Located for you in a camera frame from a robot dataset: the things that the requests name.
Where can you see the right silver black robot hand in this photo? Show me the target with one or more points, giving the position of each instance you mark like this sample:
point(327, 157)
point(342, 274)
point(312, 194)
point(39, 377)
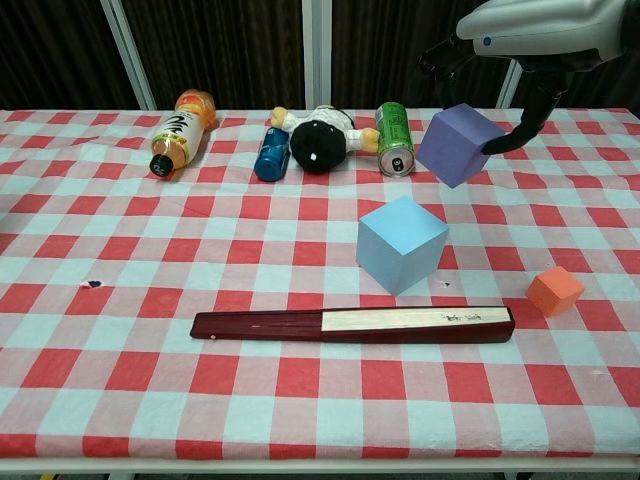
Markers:
point(540, 25)

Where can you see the purple cube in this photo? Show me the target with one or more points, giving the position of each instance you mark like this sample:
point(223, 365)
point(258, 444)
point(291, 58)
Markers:
point(457, 145)

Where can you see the dark brown ribbed partition panel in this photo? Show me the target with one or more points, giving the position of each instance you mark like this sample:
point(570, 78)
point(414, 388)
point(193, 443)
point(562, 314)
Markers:
point(55, 50)
point(380, 45)
point(220, 45)
point(600, 85)

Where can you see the green drink can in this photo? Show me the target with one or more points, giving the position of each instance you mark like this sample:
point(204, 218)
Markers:
point(394, 132)

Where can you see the black white plush doll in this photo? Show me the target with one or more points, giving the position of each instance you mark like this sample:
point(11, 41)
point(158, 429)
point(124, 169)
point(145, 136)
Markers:
point(317, 142)

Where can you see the large light blue cube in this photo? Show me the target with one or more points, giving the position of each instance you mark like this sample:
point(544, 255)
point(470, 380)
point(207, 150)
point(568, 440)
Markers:
point(395, 240)

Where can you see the small orange cube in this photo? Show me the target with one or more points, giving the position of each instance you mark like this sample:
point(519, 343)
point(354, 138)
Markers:
point(552, 292)

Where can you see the blue drink can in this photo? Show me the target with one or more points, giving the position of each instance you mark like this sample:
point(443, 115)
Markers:
point(271, 157)

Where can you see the orange drink plastic bottle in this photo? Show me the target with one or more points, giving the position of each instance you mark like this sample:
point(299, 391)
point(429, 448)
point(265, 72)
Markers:
point(180, 132)

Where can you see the dark red folded fan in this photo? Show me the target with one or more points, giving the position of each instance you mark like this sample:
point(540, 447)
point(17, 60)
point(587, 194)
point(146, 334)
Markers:
point(280, 327)

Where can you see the red white checkered tablecloth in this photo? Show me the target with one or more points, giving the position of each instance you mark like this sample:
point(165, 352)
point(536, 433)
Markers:
point(150, 260)

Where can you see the white metal partition post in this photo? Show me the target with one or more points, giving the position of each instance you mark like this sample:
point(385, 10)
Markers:
point(317, 50)
point(509, 85)
point(127, 55)

